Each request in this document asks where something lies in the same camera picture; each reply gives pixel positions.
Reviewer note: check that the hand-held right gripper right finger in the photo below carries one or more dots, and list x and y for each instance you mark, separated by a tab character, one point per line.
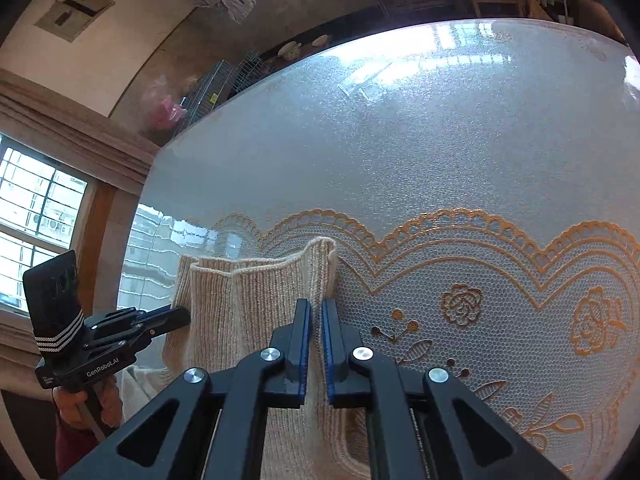
327	350

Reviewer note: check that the white bowl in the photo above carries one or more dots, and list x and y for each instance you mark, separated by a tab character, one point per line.
289	50
320	40

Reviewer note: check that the white gold lace tablecloth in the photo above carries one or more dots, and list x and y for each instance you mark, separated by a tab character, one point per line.
400	160

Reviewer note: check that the wall access panel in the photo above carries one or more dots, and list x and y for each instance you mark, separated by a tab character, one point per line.
75	12

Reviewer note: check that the pink plastic bag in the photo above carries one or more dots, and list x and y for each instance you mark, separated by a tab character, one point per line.
167	110

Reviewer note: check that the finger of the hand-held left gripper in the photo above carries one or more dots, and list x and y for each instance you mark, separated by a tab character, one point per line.
120	316
172	317

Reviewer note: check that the person's left hand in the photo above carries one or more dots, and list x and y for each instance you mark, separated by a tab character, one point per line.
112	402

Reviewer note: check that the beige knit sweater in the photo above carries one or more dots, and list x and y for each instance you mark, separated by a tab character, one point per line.
240	320

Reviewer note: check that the barred window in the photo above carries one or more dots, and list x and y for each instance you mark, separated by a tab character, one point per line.
35	210

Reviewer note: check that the grey patterned curtain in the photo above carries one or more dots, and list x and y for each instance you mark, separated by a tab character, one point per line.
75	130

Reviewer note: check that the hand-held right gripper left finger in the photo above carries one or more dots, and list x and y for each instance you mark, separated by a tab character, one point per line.
304	345

